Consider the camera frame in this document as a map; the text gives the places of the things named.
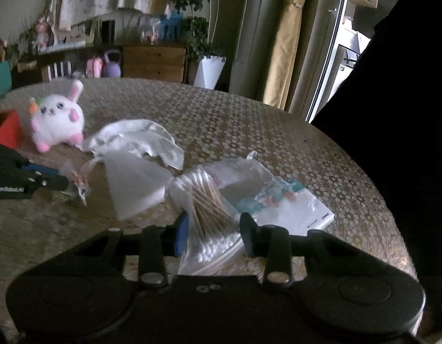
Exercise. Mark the small green plant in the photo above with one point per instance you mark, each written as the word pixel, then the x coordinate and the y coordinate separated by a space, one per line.
pixel 27 32

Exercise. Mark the grey tower air conditioner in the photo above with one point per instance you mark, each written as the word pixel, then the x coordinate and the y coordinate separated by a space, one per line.
pixel 249 25

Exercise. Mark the grey shell cushion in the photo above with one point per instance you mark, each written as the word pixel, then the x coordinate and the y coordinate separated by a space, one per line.
pixel 129 25

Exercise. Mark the blue toy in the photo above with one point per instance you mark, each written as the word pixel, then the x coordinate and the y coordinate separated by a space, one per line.
pixel 172 25

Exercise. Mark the washing machine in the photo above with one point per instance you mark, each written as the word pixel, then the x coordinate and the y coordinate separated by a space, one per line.
pixel 349 53

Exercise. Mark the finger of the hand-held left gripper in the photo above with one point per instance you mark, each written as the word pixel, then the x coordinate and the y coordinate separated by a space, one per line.
pixel 33 166
pixel 52 182

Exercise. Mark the white and pink bunny plush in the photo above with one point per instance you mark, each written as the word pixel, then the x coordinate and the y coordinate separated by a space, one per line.
pixel 59 114

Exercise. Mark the black speaker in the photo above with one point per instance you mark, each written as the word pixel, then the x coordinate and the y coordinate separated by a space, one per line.
pixel 107 31

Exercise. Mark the pink backpack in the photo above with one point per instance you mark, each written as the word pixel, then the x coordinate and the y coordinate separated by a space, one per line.
pixel 93 67

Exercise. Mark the red box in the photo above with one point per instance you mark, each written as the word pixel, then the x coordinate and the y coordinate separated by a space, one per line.
pixel 7 129

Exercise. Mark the wooden sideboard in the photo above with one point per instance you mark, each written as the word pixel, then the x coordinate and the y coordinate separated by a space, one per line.
pixel 152 61

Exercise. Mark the potted plant in white planter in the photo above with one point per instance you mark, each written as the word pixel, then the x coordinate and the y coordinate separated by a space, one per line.
pixel 210 71

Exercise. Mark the black coat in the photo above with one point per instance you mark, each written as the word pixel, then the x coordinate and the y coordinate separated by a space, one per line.
pixel 385 114

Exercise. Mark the translucent white pouch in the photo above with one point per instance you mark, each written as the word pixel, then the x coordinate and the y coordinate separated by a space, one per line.
pixel 135 182

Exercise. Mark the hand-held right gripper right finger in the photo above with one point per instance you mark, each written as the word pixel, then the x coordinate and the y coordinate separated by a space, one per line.
pixel 250 238

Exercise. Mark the clear plastic bag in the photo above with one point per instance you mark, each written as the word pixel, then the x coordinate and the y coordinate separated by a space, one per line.
pixel 278 204

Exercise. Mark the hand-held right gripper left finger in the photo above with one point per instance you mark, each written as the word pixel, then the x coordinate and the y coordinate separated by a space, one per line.
pixel 182 234

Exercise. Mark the light photo frame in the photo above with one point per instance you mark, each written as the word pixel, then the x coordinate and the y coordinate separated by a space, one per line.
pixel 79 32

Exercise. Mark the white router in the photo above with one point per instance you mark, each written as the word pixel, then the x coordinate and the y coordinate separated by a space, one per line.
pixel 58 70

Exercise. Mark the purple kettlebell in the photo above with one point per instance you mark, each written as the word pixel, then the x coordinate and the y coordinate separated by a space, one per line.
pixel 112 68

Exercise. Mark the white keyboard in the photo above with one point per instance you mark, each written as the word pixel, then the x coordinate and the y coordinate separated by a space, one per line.
pixel 63 46

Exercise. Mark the teal storage bin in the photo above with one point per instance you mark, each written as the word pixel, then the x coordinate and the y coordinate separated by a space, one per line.
pixel 0 79

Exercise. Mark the pink doll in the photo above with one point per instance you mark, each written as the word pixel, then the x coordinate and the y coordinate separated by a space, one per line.
pixel 41 30

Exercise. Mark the bag of cotton swabs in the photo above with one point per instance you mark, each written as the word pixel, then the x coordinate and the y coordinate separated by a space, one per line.
pixel 206 204

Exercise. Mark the yellow curtain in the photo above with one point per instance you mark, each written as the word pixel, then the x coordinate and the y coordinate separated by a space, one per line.
pixel 285 43

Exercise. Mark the pink wrapped toy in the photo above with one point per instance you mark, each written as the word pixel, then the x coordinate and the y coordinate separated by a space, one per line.
pixel 151 35

